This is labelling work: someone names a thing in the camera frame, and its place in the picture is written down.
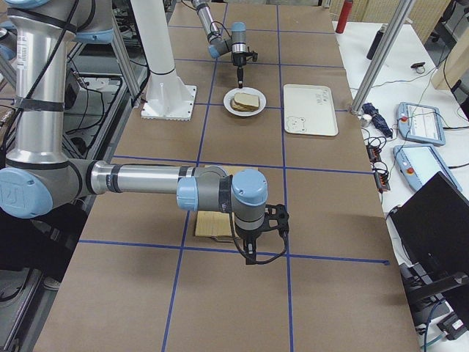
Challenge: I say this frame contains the white pedestal column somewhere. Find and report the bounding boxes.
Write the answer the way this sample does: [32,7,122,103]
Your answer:
[131,0,197,121]

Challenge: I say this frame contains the blue teach pendant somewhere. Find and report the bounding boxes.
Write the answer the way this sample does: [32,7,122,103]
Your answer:
[396,102,446,146]
[393,144,462,191]

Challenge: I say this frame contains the far blue teach pendant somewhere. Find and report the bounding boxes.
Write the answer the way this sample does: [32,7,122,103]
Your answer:
[396,102,446,146]

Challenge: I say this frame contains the white round plate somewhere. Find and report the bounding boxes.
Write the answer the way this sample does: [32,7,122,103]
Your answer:
[224,87,266,117]

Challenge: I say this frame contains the black bottle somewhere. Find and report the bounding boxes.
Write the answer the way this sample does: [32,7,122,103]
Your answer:
[366,23,388,60]

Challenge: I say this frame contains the red bottle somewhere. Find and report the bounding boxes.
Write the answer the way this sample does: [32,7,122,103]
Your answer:
[336,0,354,34]

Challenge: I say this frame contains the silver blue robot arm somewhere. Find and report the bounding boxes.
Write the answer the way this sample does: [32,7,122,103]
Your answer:
[191,0,257,89]
[1,1,269,265]

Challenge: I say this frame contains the small silver metal cylinder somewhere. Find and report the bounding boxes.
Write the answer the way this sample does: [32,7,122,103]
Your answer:
[360,114,372,128]

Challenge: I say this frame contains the black laptop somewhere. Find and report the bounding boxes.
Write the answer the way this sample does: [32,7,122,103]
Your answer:
[390,172,468,326]

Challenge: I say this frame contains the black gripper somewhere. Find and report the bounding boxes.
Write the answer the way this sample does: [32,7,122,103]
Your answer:
[234,224,263,265]
[232,52,248,89]

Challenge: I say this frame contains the black power strip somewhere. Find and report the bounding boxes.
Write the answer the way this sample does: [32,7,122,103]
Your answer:
[366,144,391,194]

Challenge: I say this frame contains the aluminium frame post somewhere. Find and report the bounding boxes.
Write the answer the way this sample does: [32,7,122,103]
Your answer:
[350,0,416,115]

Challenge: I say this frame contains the wooden cutting board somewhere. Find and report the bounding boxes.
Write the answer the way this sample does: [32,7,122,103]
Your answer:
[195,165,268,238]

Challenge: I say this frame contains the near blue teach pendant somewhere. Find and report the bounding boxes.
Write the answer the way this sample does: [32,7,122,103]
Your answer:
[393,144,462,191]

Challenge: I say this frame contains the cream bear tray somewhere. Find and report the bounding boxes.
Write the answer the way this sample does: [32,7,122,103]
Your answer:
[283,84,339,136]

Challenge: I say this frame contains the folded dark blue umbrella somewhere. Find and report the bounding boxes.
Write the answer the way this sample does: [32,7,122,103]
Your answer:
[362,103,393,138]

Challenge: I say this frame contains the white bread slice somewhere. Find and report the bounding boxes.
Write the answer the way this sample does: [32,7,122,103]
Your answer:
[233,92,259,106]

